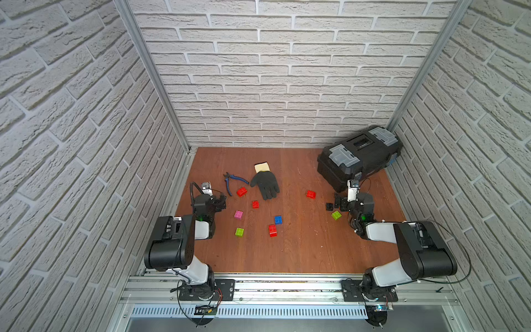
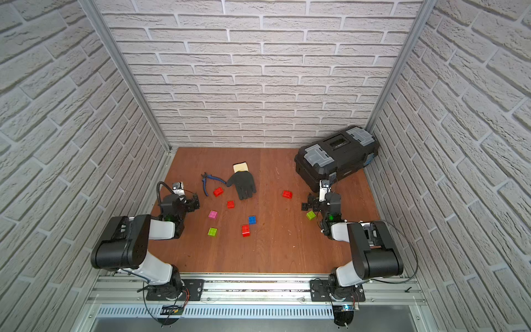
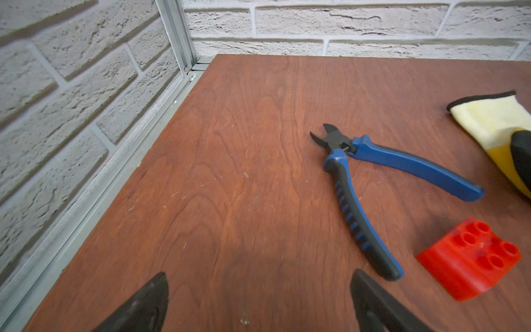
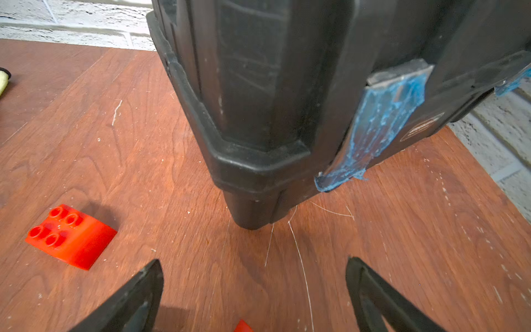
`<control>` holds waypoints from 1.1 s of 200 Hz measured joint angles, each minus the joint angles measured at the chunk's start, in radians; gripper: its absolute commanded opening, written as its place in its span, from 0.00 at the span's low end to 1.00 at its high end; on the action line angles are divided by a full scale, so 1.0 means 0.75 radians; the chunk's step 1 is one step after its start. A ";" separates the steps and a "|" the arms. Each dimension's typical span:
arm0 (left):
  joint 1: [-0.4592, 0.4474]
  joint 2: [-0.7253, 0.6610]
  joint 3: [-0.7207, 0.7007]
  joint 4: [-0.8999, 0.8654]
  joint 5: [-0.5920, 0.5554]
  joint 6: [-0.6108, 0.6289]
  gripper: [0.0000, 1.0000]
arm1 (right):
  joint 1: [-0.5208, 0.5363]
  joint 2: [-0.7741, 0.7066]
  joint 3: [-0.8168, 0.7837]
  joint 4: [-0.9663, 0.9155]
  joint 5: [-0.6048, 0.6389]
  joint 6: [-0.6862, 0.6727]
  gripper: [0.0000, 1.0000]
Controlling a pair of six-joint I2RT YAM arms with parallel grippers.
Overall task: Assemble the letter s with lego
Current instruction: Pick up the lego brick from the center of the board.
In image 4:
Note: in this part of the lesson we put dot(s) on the black work glove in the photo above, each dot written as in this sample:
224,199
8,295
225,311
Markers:
5,76

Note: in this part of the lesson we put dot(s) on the black plastic toolbox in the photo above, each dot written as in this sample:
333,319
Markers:
288,99

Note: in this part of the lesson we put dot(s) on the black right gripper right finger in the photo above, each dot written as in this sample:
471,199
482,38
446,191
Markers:
377,304

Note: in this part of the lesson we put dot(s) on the red curved lego brick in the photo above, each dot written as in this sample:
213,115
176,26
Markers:
71,236

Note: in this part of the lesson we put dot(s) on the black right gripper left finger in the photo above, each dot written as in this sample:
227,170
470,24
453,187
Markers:
133,307

